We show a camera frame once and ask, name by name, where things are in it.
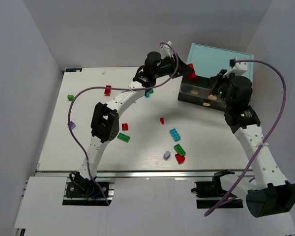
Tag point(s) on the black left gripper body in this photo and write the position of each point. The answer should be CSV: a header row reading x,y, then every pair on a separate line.
x,y
176,65

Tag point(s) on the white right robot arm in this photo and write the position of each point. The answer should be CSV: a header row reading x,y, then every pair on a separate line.
x,y
262,186

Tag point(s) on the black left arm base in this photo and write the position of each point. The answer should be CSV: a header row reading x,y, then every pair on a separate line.
x,y
81,191

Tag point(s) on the red rounded lego brick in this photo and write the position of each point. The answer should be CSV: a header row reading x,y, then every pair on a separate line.
x,y
180,158

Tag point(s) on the dark corner label sticker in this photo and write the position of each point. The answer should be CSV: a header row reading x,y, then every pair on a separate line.
x,y
70,70

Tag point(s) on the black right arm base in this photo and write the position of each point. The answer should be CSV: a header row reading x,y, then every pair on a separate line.
x,y
208,193

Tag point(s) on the large red lego brick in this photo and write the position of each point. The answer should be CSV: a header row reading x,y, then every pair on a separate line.
x,y
107,91

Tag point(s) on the long cyan lego brick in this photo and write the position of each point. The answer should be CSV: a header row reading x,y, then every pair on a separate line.
x,y
175,135

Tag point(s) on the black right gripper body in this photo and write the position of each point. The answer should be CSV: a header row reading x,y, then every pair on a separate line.
x,y
218,80

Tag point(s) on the green yellow lego cube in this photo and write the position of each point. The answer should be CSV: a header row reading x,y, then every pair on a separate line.
x,y
70,97

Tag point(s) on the lilac lego piece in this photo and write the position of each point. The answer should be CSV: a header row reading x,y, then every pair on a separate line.
x,y
166,155

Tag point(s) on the small red square lego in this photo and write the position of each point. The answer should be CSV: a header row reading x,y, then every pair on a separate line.
x,y
124,127

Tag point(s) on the green flat lego plate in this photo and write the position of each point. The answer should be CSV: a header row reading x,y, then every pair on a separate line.
x,y
123,137

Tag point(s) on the green long lego brick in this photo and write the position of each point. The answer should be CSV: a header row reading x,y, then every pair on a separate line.
x,y
178,148

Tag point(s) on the teal drawer organizer box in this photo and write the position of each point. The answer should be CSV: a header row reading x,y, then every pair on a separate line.
x,y
208,61

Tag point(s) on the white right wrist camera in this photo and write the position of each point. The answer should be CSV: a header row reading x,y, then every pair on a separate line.
x,y
238,68

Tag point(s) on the clear open drawer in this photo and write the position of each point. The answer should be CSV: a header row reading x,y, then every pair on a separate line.
x,y
196,91

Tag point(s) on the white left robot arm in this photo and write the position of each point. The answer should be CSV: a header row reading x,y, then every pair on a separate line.
x,y
105,119

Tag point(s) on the purple lego piece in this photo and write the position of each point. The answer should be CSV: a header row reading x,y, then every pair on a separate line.
x,y
72,124

